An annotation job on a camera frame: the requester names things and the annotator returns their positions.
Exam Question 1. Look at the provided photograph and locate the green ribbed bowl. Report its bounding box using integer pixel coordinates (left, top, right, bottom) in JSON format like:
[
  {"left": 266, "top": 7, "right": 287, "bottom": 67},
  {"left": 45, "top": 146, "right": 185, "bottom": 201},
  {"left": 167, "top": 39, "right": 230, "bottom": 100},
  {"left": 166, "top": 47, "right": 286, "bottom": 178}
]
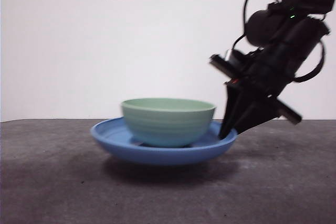
[{"left": 120, "top": 98, "right": 217, "bottom": 148}]

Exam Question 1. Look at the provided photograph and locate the blue round plate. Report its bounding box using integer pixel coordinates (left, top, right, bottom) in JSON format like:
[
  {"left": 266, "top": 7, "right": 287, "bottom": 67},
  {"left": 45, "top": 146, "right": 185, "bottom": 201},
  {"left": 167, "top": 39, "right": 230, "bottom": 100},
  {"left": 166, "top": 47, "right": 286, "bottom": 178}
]
[{"left": 90, "top": 118, "right": 238, "bottom": 166}]

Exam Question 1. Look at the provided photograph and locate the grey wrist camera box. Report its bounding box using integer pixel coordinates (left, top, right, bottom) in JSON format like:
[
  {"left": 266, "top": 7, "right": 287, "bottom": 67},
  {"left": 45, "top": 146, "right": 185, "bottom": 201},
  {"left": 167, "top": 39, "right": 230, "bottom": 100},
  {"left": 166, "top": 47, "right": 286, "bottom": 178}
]
[{"left": 225, "top": 48, "right": 249, "bottom": 71}]

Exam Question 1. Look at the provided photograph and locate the looped black cable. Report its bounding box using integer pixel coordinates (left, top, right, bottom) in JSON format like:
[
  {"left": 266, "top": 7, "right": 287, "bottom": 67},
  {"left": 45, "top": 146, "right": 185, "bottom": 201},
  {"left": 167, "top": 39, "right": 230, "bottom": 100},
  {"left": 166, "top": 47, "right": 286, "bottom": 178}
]
[{"left": 292, "top": 39, "right": 326, "bottom": 84}]

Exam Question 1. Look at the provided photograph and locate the long black cable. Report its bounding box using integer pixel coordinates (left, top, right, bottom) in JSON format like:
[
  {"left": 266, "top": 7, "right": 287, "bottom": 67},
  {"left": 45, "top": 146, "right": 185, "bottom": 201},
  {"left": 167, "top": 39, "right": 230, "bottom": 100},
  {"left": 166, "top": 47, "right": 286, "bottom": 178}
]
[{"left": 231, "top": 0, "right": 267, "bottom": 51}]

